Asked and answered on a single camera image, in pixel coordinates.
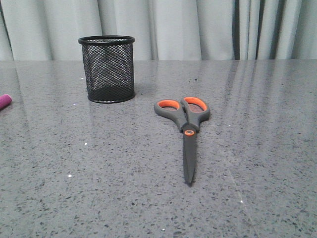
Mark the grey orange scissors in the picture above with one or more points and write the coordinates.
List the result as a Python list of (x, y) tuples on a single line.
[(187, 114)]

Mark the grey curtain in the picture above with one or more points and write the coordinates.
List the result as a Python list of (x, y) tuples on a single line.
[(163, 29)]

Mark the black mesh pen bin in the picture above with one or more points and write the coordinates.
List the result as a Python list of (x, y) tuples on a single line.
[(109, 67)]

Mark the magenta pen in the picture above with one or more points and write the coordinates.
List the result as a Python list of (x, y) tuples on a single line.
[(5, 100)]

